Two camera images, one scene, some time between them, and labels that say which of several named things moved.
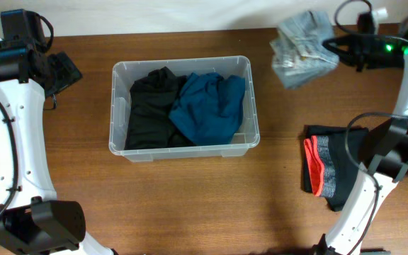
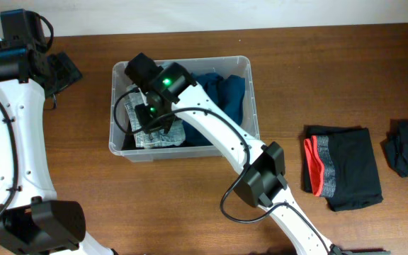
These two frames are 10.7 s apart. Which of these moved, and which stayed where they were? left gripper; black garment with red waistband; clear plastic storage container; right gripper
Moved: right gripper
Stayed: black garment with red waistband; clear plastic storage container; left gripper
